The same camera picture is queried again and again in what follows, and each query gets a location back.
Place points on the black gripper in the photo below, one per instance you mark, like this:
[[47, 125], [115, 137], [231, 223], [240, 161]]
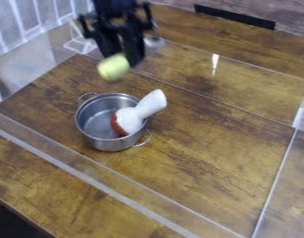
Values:
[[113, 15]]

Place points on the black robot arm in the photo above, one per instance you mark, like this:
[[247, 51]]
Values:
[[117, 31]]

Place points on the clear acrylic triangle stand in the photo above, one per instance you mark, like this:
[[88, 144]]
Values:
[[79, 44]]

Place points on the silver metal pot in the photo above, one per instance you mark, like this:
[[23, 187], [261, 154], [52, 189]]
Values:
[[92, 119]]

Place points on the white and red mushroom toy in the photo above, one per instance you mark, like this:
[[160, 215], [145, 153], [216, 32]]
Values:
[[128, 118]]

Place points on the black strip on table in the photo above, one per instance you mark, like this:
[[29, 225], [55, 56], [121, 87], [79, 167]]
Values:
[[263, 23]]

